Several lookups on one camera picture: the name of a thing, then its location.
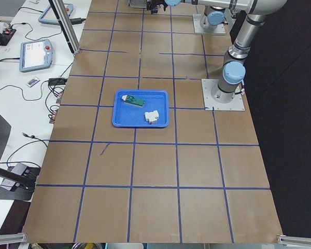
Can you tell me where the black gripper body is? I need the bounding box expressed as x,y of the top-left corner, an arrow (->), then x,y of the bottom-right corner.
146,0 -> 168,10

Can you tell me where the red mushroom push button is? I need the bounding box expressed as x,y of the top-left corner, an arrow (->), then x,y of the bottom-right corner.
151,7 -> 158,14

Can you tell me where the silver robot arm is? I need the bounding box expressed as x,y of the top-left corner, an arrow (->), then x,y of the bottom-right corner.
183,1 -> 286,104
200,6 -> 225,33

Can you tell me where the black device with red button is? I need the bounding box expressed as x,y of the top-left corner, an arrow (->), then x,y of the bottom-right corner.
0,28 -> 17,46

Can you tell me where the far teach pendant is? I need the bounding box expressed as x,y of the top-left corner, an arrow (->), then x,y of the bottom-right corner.
38,3 -> 75,25

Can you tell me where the teach pendant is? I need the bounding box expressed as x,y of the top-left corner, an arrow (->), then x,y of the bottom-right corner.
19,39 -> 53,73
38,3 -> 75,25

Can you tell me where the white grey circuit breaker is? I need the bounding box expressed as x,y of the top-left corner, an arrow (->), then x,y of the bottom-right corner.
145,110 -> 160,125

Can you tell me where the blue plastic tray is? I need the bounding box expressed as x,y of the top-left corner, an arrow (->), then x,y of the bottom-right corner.
112,89 -> 169,128

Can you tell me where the black power adapter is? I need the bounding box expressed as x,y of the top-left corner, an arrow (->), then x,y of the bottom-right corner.
48,77 -> 67,86

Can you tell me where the near teach pendant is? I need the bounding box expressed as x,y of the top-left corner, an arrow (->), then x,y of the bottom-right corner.
19,39 -> 53,73

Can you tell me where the small remote control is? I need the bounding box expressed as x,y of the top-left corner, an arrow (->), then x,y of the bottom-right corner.
26,77 -> 40,88

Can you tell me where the grey hub box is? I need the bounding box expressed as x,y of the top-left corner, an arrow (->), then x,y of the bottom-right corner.
2,163 -> 30,191

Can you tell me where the wire mesh shelf rack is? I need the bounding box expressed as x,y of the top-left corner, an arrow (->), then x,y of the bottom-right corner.
128,0 -> 147,8

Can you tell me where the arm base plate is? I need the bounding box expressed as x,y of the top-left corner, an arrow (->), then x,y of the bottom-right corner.
201,79 -> 245,111
192,11 -> 225,35

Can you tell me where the aluminium frame post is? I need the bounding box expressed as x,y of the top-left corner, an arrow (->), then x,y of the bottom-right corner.
48,0 -> 80,54

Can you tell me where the green electrical switch module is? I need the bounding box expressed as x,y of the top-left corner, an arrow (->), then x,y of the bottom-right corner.
122,95 -> 145,107

